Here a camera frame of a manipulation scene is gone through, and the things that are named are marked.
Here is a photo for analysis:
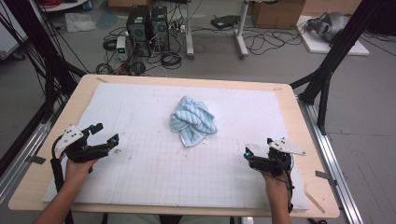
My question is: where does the white desk leg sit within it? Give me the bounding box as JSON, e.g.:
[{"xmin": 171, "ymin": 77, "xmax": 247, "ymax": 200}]
[
  {"xmin": 234, "ymin": 0, "xmax": 250, "ymax": 60},
  {"xmin": 185, "ymin": 0, "xmax": 196, "ymax": 60}
]

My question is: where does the white floor board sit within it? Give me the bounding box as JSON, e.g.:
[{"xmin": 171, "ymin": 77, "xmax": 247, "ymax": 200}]
[{"xmin": 295, "ymin": 14, "xmax": 371, "ymax": 57}]

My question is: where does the tangle of black floor cables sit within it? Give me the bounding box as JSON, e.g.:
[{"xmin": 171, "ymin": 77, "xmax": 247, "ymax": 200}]
[{"xmin": 242, "ymin": 27, "xmax": 304, "ymax": 57}]

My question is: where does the person's right hand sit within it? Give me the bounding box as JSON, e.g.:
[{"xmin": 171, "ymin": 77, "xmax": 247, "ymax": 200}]
[{"xmin": 261, "ymin": 172, "xmax": 290, "ymax": 200}]

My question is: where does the aluminium rail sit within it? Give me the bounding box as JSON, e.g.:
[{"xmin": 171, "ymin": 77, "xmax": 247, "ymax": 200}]
[
  {"xmin": 297, "ymin": 96, "xmax": 364, "ymax": 224},
  {"xmin": 0, "ymin": 99, "xmax": 68, "ymax": 203}
]

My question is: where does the light blue striped towel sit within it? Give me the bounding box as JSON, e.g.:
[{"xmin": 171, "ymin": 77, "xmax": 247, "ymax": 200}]
[{"xmin": 170, "ymin": 95, "xmax": 219, "ymax": 148}]

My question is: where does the black metal frame strut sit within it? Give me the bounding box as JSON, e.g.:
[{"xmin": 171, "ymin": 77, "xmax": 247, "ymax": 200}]
[
  {"xmin": 0, "ymin": 0, "xmax": 89, "ymax": 123},
  {"xmin": 289, "ymin": 0, "xmax": 388, "ymax": 135}
]

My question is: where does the grey helmet-shaped device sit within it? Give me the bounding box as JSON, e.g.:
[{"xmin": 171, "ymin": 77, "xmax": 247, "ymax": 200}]
[{"xmin": 305, "ymin": 11, "xmax": 351, "ymax": 43}]

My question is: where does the large black computer tower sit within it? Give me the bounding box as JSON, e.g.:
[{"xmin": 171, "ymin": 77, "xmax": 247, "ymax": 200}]
[{"xmin": 125, "ymin": 5, "xmax": 152, "ymax": 58}]

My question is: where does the thin wooden stick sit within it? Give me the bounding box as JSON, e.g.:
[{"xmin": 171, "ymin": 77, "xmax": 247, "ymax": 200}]
[{"xmin": 304, "ymin": 189, "xmax": 327, "ymax": 215}]

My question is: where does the flat black box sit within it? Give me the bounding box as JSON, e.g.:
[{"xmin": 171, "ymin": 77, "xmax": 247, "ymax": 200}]
[{"xmin": 210, "ymin": 14, "xmax": 241, "ymax": 30}]

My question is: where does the person's left hand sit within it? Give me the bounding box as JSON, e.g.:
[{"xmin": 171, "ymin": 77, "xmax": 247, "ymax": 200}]
[{"xmin": 64, "ymin": 159, "xmax": 99, "ymax": 188}]

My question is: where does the coil of black cable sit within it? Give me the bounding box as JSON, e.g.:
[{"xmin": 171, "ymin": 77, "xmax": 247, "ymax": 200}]
[
  {"xmin": 102, "ymin": 36, "xmax": 118, "ymax": 52},
  {"xmin": 160, "ymin": 50, "xmax": 183, "ymax": 70}
]

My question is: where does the brown cardboard box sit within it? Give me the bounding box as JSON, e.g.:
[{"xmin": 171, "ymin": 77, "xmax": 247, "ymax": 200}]
[{"xmin": 251, "ymin": 0, "xmax": 306, "ymax": 30}]

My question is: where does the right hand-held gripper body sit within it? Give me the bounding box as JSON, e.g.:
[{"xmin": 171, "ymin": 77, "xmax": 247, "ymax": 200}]
[{"xmin": 248, "ymin": 137, "xmax": 306, "ymax": 177}]

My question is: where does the black tape strip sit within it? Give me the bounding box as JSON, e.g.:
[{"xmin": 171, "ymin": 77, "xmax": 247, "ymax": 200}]
[{"xmin": 26, "ymin": 155, "xmax": 47, "ymax": 165}]

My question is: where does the white plastic bag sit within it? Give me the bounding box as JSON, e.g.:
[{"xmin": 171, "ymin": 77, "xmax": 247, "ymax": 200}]
[{"xmin": 64, "ymin": 12, "xmax": 98, "ymax": 34}]

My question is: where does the slim black computer tower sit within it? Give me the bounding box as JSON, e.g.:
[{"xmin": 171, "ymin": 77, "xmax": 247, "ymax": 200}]
[{"xmin": 150, "ymin": 6, "xmax": 171, "ymax": 52}]

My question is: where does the white foam mat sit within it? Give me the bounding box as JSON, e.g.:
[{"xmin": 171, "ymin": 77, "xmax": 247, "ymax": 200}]
[{"xmin": 41, "ymin": 82, "xmax": 310, "ymax": 211}]

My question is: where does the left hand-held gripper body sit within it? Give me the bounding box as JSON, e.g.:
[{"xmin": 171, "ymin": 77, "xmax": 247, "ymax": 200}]
[{"xmin": 54, "ymin": 124, "xmax": 110, "ymax": 163}]

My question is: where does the right hand-held gripper black cable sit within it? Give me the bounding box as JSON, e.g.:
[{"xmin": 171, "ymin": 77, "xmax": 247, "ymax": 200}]
[{"xmin": 276, "ymin": 155, "xmax": 295, "ymax": 215}]

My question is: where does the white power supply unit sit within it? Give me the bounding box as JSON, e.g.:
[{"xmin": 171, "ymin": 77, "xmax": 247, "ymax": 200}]
[{"xmin": 116, "ymin": 35, "xmax": 129, "ymax": 62}]

